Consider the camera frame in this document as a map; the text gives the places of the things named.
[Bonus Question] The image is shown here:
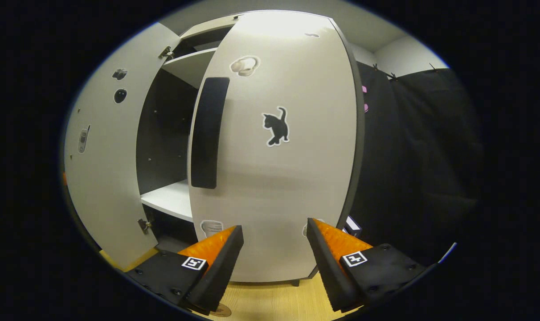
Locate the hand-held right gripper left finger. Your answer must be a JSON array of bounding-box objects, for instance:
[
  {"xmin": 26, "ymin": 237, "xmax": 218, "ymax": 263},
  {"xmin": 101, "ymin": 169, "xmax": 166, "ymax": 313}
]
[{"xmin": 127, "ymin": 225, "xmax": 245, "ymax": 315}]

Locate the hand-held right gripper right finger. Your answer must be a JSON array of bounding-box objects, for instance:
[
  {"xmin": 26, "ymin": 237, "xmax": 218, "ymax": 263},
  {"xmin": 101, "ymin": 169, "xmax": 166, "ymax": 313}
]
[{"xmin": 307, "ymin": 218, "xmax": 431, "ymax": 313}]

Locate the white cabinet door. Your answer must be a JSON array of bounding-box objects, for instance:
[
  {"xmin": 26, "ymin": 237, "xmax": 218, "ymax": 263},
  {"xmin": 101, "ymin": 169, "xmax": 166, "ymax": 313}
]
[
  {"xmin": 188, "ymin": 10, "xmax": 364, "ymax": 284},
  {"xmin": 64, "ymin": 22, "xmax": 181, "ymax": 272}
]

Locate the round brown table sticker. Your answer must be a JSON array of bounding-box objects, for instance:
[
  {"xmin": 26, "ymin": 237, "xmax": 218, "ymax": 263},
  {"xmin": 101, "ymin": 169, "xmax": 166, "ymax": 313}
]
[{"xmin": 209, "ymin": 303, "xmax": 233, "ymax": 318}]

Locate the dark navy book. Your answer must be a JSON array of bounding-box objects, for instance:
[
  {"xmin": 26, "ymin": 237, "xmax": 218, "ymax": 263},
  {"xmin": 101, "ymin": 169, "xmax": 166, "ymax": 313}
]
[{"xmin": 343, "ymin": 215, "xmax": 363, "ymax": 238}]

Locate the white cabinet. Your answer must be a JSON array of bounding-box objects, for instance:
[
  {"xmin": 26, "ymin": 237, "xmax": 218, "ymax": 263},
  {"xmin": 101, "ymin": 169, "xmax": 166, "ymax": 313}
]
[{"xmin": 135, "ymin": 13, "xmax": 366, "ymax": 287}]

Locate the black backdrop cloth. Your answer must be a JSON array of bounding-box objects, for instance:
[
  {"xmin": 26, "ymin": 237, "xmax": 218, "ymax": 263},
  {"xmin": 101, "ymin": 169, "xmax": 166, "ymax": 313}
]
[{"xmin": 341, "ymin": 62, "xmax": 482, "ymax": 268}]

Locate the black door handle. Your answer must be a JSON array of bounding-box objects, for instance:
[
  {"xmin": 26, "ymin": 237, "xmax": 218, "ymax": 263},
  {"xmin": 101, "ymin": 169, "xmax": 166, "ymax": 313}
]
[{"xmin": 191, "ymin": 77, "xmax": 230, "ymax": 189}]

